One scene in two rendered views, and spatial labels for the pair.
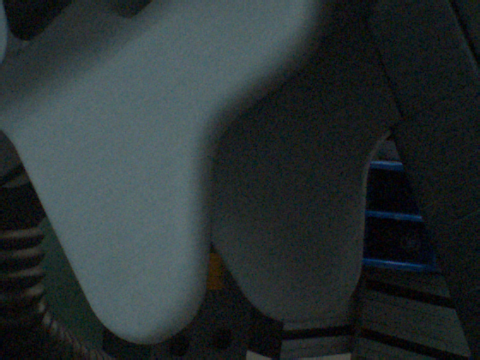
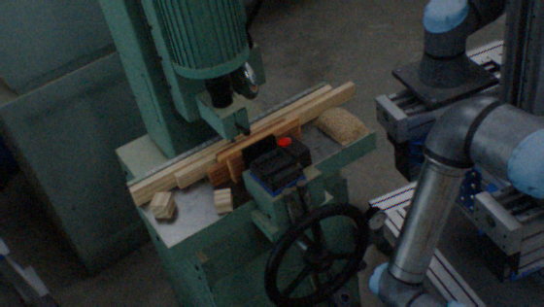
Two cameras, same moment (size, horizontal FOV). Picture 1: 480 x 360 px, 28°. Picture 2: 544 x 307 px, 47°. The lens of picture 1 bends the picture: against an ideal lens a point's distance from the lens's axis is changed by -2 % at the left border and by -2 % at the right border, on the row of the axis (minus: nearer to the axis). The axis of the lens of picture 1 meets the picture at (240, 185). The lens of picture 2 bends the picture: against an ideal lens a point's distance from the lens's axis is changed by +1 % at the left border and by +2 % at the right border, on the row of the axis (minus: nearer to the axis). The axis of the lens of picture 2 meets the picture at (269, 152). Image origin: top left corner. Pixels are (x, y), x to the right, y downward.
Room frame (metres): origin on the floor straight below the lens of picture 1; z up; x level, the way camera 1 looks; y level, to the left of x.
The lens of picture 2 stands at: (-0.63, -0.28, 1.91)
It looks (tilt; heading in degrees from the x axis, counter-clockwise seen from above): 39 degrees down; 25
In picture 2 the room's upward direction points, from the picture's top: 12 degrees counter-clockwise
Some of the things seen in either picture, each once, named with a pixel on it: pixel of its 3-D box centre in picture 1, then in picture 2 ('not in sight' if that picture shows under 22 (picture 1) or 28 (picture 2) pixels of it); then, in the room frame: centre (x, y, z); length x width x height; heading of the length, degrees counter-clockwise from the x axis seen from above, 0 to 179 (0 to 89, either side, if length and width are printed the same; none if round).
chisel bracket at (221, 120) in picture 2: not in sight; (223, 114); (0.47, 0.35, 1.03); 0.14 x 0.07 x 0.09; 50
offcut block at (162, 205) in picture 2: not in sight; (162, 205); (0.25, 0.44, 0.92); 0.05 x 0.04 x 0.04; 8
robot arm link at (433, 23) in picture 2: not in sight; (447, 23); (0.99, -0.13, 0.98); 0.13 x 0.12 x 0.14; 144
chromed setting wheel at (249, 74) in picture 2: not in sight; (244, 78); (0.64, 0.35, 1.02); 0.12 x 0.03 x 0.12; 50
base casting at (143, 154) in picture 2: not in sight; (225, 174); (0.54, 0.43, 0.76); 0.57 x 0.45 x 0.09; 50
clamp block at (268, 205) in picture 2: not in sight; (284, 187); (0.35, 0.17, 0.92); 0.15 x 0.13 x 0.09; 140
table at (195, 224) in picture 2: not in sight; (268, 182); (0.41, 0.23, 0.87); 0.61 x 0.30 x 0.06; 140
